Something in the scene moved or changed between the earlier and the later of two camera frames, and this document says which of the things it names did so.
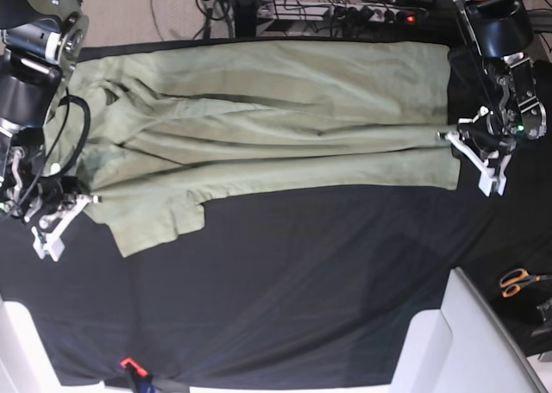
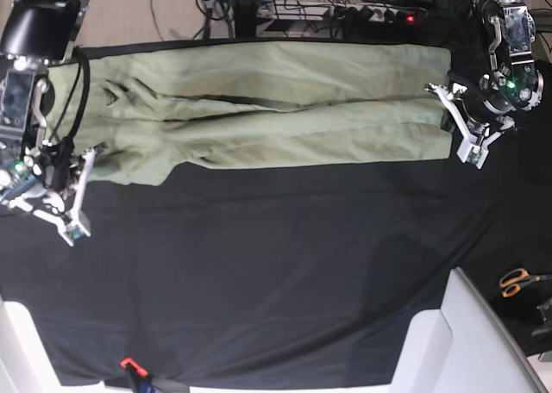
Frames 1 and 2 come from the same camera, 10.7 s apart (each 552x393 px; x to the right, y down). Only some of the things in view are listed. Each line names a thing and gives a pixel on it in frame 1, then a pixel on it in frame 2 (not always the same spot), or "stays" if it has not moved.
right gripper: [477, 130] to [486, 97]
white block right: [464, 346] stays
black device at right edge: [545, 310] stays
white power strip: [337, 11] stays
